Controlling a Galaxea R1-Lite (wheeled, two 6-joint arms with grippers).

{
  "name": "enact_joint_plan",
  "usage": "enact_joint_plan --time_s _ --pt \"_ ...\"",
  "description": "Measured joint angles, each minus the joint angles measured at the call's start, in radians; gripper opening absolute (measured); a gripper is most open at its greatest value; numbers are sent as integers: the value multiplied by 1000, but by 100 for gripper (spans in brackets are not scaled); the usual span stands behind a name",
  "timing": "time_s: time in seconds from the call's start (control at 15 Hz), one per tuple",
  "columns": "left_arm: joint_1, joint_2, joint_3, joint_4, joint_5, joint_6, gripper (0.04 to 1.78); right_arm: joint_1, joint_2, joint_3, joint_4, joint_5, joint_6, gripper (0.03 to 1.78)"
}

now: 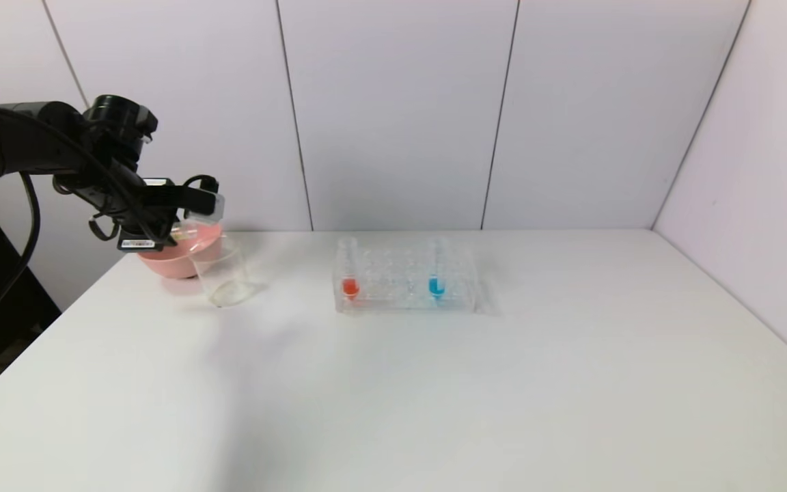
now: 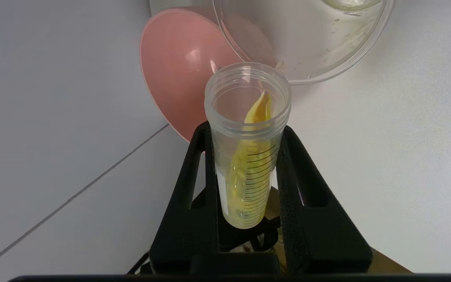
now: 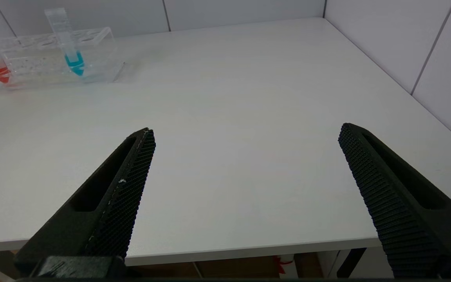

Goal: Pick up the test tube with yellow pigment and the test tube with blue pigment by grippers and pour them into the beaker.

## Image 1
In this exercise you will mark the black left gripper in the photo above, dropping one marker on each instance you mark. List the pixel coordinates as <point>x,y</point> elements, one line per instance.
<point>141,242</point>

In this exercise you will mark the test tube with blue pigment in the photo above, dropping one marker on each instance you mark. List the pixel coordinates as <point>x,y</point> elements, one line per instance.
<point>436,283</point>

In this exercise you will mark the clear glass beaker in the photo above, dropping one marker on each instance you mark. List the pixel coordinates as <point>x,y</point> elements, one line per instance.
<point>226,280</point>

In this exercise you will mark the test tube with red pigment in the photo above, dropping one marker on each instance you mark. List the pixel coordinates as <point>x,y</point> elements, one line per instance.
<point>350,283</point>

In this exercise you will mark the clear acrylic test tube rack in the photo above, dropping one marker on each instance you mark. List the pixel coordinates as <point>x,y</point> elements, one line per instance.
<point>400,283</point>

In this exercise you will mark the pink plastic bowl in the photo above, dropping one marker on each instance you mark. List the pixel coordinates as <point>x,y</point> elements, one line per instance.
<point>175,256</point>

